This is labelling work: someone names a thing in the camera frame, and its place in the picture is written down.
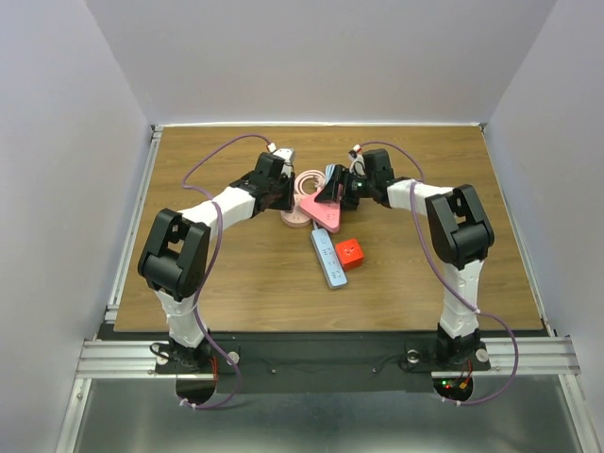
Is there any purple cable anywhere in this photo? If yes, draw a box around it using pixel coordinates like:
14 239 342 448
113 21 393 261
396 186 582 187
358 141 520 407
181 134 244 411

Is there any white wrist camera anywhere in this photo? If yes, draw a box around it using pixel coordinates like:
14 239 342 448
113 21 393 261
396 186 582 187
266 143 295 177
348 144 365 176

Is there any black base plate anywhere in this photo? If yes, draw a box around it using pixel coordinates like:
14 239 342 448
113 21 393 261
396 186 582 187
150 331 491 400

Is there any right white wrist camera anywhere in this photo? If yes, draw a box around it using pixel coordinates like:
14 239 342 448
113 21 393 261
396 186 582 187
348 144 365 176

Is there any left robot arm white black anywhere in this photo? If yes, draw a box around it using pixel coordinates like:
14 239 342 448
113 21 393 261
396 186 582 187
138 148 295 372

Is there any pink triangular power strip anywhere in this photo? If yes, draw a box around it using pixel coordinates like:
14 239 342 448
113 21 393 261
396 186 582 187
299 191 341 233

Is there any blue power strip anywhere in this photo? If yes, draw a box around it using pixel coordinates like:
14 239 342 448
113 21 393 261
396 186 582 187
310 228 347 290

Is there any pink round power strip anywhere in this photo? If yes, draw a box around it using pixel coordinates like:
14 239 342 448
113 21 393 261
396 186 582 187
280 211 310 228

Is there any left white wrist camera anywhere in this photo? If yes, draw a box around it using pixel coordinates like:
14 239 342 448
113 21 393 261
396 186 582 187
266 143 295 177

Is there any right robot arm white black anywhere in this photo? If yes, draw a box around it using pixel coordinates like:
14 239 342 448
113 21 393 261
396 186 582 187
317 148 495 368

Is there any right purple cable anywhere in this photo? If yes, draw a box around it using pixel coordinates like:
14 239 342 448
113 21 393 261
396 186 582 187
358 141 520 407

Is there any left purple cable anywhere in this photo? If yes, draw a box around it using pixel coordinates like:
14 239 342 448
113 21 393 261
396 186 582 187
181 134 244 411

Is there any aluminium rail frame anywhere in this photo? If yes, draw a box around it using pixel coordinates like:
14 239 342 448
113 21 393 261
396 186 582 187
58 127 582 452

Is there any red cube socket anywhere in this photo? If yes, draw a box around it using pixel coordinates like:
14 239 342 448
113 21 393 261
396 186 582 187
335 238 364 272

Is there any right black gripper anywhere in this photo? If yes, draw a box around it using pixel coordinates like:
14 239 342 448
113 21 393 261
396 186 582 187
317 166 375 211

